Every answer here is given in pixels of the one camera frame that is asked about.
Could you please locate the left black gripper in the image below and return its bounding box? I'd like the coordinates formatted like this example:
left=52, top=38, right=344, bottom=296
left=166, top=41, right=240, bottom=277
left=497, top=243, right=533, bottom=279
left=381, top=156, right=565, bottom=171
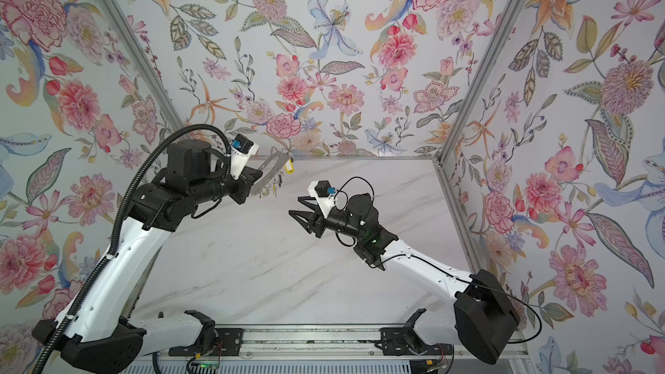
left=189, top=162, right=267, bottom=207

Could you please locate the steel key holder plate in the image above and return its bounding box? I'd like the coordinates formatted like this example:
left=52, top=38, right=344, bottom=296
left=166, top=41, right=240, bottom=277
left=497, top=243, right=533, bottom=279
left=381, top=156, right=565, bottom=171
left=250, top=152, right=290, bottom=197

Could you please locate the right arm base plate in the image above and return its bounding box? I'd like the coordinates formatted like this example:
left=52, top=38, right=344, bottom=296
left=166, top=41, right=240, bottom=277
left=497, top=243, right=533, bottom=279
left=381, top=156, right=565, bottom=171
left=375, top=327, right=454, bottom=357

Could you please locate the left corner aluminium profile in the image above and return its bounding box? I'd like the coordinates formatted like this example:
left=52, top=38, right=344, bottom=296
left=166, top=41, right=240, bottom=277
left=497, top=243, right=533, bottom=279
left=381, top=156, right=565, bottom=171
left=72, top=0, right=203, bottom=162

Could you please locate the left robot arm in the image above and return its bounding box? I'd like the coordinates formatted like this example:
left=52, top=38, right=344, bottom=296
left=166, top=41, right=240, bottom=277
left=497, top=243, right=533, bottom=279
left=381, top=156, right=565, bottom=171
left=32, top=134, right=263, bottom=373

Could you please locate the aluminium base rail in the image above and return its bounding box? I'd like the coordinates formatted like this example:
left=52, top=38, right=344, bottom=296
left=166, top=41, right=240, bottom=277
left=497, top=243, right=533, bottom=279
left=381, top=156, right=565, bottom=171
left=85, top=323, right=531, bottom=362

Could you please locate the left black corrugated cable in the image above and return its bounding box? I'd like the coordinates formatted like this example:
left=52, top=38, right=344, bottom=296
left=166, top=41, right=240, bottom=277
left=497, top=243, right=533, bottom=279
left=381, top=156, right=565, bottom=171
left=30, top=123, right=232, bottom=374

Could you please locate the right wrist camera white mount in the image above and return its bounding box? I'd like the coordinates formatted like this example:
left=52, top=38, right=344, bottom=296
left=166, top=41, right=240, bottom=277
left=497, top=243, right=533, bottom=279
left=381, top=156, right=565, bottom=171
left=308, top=180, right=341, bottom=218

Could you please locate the large yellow key tag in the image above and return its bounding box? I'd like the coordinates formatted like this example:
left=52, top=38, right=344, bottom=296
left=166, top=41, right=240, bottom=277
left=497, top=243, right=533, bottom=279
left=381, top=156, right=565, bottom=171
left=284, top=159, right=294, bottom=175

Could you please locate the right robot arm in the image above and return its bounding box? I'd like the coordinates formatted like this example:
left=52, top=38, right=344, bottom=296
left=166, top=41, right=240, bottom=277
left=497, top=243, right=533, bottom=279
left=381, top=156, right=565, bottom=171
left=289, top=194, right=520, bottom=365

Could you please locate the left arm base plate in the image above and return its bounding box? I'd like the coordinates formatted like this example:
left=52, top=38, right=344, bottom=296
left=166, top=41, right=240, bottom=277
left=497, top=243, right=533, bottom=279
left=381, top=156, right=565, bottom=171
left=168, top=327, right=244, bottom=357

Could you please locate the right corner aluminium profile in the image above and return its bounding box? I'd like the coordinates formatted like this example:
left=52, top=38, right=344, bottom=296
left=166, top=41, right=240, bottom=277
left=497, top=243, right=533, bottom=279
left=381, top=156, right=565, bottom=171
left=438, top=0, right=547, bottom=163

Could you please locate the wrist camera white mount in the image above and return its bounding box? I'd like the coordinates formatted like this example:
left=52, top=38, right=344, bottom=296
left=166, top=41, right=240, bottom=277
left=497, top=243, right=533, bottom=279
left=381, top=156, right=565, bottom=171
left=308, top=180, right=341, bottom=218
left=230, top=133, right=259, bottom=180

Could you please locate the corner aluminium profile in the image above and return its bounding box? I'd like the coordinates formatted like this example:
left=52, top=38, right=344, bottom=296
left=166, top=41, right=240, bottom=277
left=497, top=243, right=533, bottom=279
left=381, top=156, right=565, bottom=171
left=438, top=0, right=547, bottom=163
left=72, top=0, right=203, bottom=162

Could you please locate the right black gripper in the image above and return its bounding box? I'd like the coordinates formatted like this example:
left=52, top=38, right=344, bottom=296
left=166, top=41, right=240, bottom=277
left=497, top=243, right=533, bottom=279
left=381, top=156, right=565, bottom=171
left=292, top=198, right=366, bottom=246

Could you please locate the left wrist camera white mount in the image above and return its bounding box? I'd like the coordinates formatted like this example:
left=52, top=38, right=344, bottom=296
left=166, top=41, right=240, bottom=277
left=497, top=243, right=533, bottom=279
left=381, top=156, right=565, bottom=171
left=230, top=133, right=259, bottom=180

